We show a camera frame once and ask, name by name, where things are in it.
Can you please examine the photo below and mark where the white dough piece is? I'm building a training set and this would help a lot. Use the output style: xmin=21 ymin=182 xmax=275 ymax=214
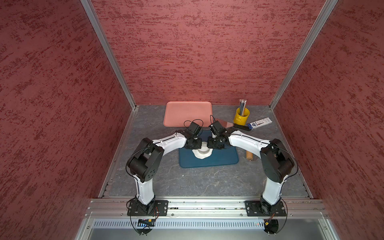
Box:
xmin=192 ymin=148 xmax=213 ymax=159

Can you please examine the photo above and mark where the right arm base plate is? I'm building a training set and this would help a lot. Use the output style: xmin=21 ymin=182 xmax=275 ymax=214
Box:
xmin=245 ymin=200 xmax=287 ymax=217

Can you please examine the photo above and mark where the pink tray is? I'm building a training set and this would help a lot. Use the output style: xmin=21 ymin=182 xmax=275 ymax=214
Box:
xmin=163 ymin=102 xmax=213 ymax=127

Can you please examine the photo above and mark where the corner aluminium post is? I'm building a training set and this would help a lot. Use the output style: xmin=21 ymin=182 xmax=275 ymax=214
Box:
xmin=81 ymin=0 xmax=137 ymax=110
xmin=269 ymin=0 xmax=338 ymax=111

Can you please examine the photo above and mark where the teal tray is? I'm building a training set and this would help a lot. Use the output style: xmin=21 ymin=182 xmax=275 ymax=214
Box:
xmin=179 ymin=130 xmax=239 ymax=168

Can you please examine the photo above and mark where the white blue pencil box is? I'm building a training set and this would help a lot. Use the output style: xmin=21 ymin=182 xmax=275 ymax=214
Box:
xmin=247 ymin=118 xmax=273 ymax=130

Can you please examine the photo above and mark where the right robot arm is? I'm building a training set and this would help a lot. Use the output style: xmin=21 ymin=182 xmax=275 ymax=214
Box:
xmin=207 ymin=121 xmax=295 ymax=216

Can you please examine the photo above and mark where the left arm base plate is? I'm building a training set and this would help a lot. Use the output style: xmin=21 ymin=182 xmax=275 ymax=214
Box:
xmin=127 ymin=199 xmax=169 ymax=217

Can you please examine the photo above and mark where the yellow cup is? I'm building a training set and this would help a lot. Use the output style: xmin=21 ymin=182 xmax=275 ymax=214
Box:
xmin=234 ymin=108 xmax=250 ymax=126

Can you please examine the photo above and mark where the aluminium front rail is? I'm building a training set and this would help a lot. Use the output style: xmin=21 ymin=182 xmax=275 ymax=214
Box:
xmin=85 ymin=197 xmax=330 ymax=220

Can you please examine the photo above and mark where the metal ring cutter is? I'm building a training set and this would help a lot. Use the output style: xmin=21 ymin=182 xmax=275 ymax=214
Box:
xmin=199 ymin=142 xmax=210 ymax=153

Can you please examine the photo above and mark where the left corner aluminium post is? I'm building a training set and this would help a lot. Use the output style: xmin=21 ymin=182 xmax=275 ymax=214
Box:
xmin=81 ymin=0 xmax=137 ymax=110

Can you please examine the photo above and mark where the metal dough scraper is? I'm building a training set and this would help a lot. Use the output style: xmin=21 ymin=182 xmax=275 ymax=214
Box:
xmin=217 ymin=119 xmax=251 ymax=131

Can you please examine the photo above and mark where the right corner aluminium post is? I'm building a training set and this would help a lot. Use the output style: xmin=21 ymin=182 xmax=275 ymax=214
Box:
xmin=269 ymin=0 xmax=338 ymax=111

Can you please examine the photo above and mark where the wooden rolling pin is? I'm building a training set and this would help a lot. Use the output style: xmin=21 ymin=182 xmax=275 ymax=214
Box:
xmin=246 ymin=151 xmax=254 ymax=161

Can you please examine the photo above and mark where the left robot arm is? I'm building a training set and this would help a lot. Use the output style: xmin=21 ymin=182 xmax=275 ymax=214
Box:
xmin=126 ymin=122 xmax=202 ymax=216

